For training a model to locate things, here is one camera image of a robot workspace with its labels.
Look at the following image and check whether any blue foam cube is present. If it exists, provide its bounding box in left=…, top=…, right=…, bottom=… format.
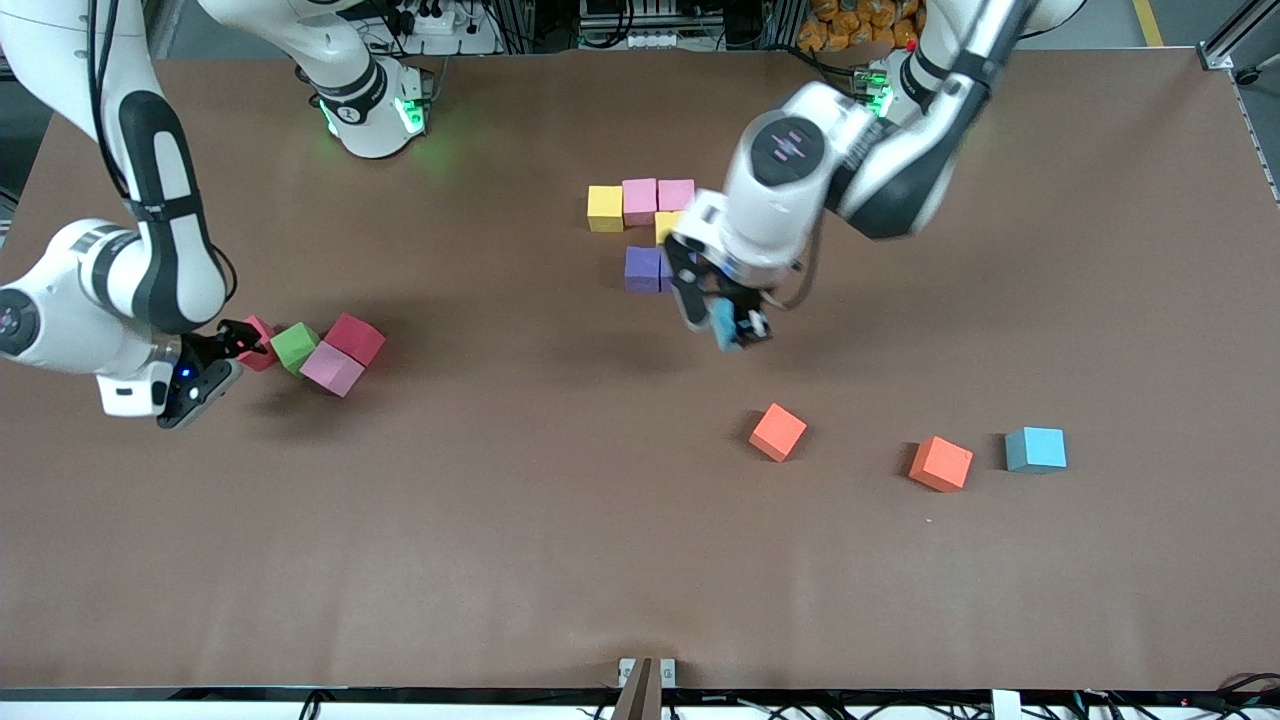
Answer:
left=1005, top=426, right=1068, bottom=474
left=710, top=300, right=746, bottom=353

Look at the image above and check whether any orange foam cube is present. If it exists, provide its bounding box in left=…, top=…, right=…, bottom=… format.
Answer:
left=908, top=435, right=975, bottom=493
left=749, top=403, right=808, bottom=463

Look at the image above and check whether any brown table cover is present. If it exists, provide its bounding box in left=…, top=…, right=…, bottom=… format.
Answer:
left=0, top=48, right=1280, bottom=693

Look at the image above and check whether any front camera mount bracket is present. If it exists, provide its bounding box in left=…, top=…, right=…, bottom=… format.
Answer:
left=618, top=657, right=678, bottom=720

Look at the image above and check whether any white power strip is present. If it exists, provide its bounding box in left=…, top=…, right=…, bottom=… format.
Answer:
left=395, top=0, right=456, bottom=36
left=583, top=28, right=683, bottom=51

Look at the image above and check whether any pile of orange items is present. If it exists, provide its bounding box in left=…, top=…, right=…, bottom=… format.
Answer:
left=798, top=0, right=926, bottom=53

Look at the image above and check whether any red foam cube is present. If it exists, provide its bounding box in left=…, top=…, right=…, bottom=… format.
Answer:
left=240, top=315, right=281, bottom=373
left=323, top=312, right=387, bottom=367

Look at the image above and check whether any green foam cube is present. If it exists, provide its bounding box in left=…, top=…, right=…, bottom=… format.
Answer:
left=270, top=321, right=322, bottom=373

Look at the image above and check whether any aluminium frame profile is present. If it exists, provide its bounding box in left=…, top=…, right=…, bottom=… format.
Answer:
left=1200, top=0, right=1280, bottom=71
left=140, top=0, right=186, bottom=61

